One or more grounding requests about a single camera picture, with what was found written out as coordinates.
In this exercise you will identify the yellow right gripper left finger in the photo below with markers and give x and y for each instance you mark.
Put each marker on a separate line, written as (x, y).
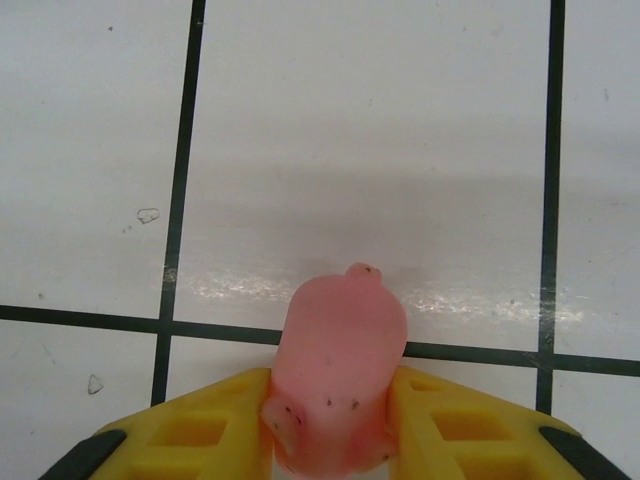
(190, 435)

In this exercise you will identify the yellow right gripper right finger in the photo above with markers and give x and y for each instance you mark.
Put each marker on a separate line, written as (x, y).
(475, 435)

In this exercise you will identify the pink plastic toy pig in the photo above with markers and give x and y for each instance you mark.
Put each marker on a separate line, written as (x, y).
(340, 340)

